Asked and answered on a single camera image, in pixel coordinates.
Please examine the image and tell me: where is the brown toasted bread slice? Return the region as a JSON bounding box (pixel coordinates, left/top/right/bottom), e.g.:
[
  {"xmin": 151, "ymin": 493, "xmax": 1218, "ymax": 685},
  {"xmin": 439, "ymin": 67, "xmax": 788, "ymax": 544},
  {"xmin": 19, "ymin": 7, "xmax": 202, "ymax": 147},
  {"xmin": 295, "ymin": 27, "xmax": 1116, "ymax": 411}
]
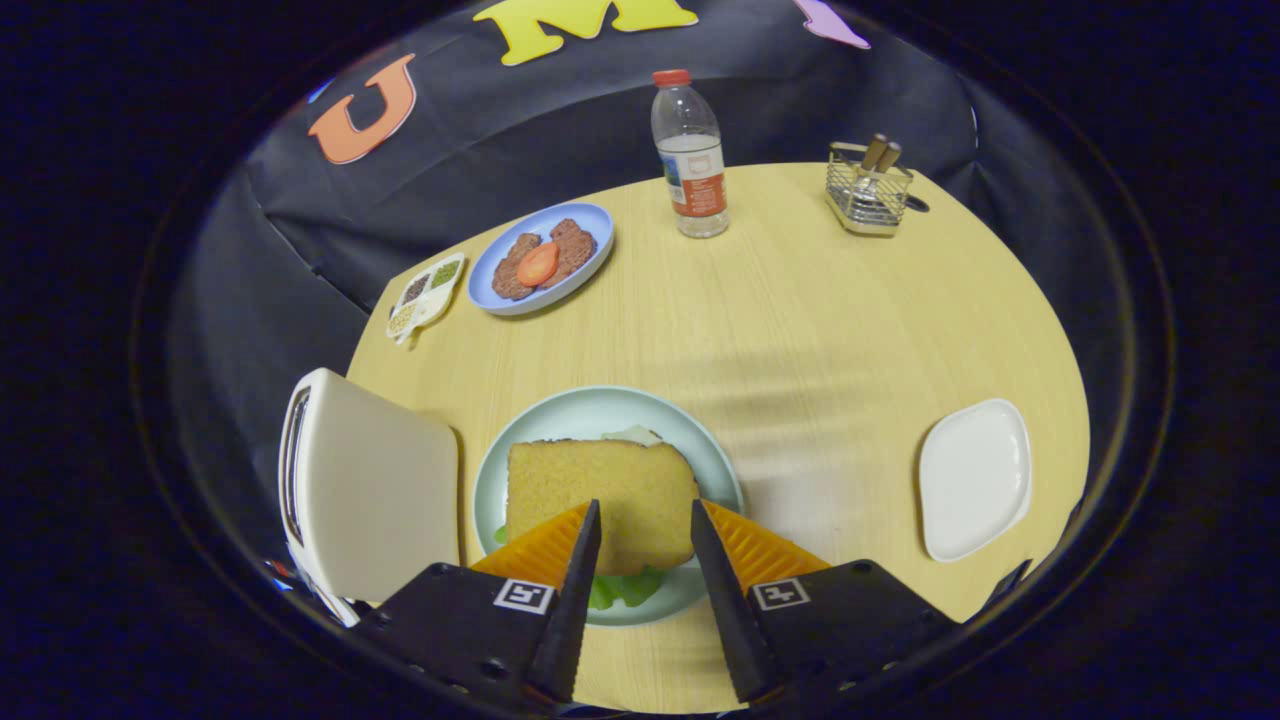
[{"xmin": 505, "ymin": 438, "xmax": 701, "ymax": 577}]

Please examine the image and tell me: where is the small white square plate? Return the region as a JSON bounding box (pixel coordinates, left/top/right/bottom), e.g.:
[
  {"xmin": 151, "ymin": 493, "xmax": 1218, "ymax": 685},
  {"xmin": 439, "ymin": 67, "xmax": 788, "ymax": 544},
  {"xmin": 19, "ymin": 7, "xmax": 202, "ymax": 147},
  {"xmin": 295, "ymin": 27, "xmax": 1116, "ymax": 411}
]
[{"xmin": 918, "ymin": 398, "xmax": 1033, "ymax": 564}]

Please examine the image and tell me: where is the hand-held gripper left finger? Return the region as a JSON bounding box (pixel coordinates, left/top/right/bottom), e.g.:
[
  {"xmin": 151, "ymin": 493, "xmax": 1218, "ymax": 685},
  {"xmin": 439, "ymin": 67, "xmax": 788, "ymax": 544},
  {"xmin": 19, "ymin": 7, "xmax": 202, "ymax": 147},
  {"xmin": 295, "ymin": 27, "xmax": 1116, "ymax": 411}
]
[{"xmin": 350, "ymin": 499, "xmax": 603, "ymax": 713}]

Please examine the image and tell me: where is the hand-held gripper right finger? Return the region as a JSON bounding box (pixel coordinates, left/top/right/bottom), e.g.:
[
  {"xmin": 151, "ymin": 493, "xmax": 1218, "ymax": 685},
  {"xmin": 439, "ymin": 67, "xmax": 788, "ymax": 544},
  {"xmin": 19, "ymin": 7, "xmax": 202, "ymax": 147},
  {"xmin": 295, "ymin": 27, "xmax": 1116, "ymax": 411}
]
[{"xmin": 690, "ymin": 499, "xmax": 961, "ymax": 706}]

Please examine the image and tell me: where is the metal wire utensil caddy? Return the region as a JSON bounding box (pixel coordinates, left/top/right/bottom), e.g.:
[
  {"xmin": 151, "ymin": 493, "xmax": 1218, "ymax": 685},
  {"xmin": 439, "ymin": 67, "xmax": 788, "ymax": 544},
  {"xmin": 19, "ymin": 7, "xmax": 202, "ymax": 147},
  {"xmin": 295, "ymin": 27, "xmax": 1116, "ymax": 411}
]
[{"xmin": 825, "ymin": 142, "xmax": 915, "ymax": 237}]

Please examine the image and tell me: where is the white toaster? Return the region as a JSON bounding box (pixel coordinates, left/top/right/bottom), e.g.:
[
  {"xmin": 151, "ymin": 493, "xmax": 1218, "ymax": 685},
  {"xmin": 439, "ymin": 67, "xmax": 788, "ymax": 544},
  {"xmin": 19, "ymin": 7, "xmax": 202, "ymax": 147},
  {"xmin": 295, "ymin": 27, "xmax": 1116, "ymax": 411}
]
[{"xmin": 278, "ymin": 367, "xmax": 461, "ymax": 628}]

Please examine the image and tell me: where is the brown meat patty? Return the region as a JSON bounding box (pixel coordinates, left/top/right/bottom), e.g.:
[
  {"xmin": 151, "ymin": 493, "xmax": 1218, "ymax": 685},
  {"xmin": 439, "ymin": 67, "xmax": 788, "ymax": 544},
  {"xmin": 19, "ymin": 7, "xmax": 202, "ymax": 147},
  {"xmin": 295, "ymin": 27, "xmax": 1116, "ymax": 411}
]
[
  {"xmin": 545, "ymin": 218, "xmax": 598, "ymax": 289},
  {"xmin": 491, "ymin": 233, "xmax": 543, "ymax": 301}
]

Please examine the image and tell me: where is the clear red-capped water bottle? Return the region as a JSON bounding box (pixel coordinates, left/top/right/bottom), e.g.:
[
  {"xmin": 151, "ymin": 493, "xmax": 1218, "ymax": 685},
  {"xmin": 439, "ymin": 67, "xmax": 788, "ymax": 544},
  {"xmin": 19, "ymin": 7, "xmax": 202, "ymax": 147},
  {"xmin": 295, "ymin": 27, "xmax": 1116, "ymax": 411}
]
[{"xmin": 651, "ymin": 69, "xmax": 730, "ymax": 239}]

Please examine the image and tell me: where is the blue plate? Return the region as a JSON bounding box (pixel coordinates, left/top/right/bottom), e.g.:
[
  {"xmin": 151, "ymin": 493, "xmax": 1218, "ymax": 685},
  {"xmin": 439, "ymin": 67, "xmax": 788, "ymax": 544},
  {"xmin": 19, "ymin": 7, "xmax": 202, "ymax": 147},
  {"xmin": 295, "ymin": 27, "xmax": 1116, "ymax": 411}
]
[{"xmin": 467, "ymin": 202, "xmax": 615, "ymax": 317}]

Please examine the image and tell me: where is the pale green round plate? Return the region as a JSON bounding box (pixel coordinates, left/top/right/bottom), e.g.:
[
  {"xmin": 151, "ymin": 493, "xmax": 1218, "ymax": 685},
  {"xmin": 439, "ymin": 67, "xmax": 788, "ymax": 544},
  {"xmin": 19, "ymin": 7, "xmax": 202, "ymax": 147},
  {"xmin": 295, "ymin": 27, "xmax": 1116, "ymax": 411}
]
[{"xmin": 472, "ymin": 386, "xmax": 746, "ymax": 628}]

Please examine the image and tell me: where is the green lettuce leaf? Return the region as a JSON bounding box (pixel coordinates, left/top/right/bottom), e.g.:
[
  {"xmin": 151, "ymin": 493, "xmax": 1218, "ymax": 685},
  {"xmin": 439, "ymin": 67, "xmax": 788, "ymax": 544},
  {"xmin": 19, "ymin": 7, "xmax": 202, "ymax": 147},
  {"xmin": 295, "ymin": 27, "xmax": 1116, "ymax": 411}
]
[{"xmin": 493, "ymin": 426, "xmax": 669, "ymax": 612}]

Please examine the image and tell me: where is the red tomato slice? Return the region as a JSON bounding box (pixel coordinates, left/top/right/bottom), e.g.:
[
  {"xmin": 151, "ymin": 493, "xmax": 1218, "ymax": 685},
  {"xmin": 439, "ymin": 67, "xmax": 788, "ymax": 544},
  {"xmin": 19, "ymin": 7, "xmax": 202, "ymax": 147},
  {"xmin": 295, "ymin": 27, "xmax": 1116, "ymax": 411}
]
[{"xmin": 516, "ymin": 241, "xmax": 561, "ymax": 288}]

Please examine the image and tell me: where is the white divided seasoning tray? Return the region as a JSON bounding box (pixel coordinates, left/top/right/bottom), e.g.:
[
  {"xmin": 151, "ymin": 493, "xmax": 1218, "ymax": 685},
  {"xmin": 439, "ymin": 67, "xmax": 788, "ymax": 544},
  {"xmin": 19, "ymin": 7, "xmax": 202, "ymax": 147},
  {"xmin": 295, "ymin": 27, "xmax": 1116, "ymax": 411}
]
[{"xmin": 386, "ymin": 252, "xmax": 467, "ymax": 348}]

